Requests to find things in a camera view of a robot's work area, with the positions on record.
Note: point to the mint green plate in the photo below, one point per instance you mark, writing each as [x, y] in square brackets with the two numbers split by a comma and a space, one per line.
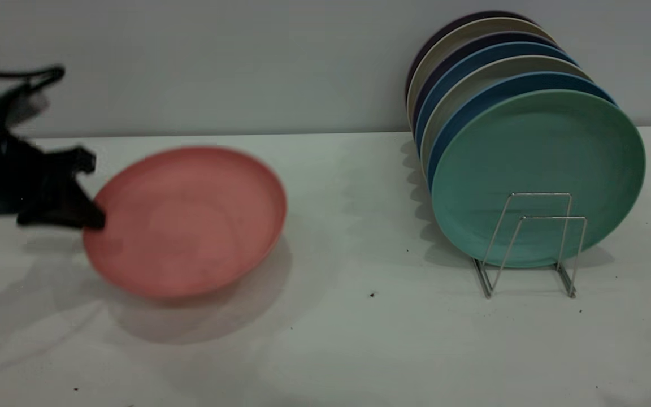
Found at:
[529, 152]

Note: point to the dark navy plate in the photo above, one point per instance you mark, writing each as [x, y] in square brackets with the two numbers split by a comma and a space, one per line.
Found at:
[495, 39]

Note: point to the dark purple plate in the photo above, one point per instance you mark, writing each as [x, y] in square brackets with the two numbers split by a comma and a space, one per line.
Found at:
[455, 24]

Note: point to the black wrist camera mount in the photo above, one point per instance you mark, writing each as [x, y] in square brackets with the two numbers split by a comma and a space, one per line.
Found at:
[14, 104]

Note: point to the blue plate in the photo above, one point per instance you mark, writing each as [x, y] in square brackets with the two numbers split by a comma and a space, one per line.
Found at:
[489, 55]
[517, 83]

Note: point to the beige plate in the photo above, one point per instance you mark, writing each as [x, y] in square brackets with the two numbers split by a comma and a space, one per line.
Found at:
[472, 31]
[500, 66]

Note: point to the pink round plate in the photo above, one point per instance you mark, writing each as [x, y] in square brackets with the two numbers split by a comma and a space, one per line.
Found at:
[190, 220]

